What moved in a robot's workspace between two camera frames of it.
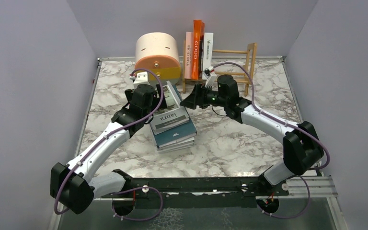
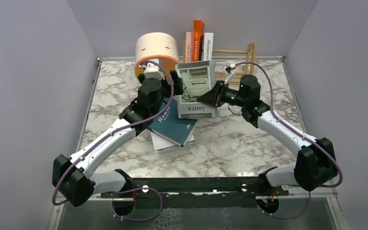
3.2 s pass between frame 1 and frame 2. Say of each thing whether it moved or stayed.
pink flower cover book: stayed
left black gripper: moved
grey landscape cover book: moved
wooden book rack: stayed
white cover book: stayed
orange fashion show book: stayed
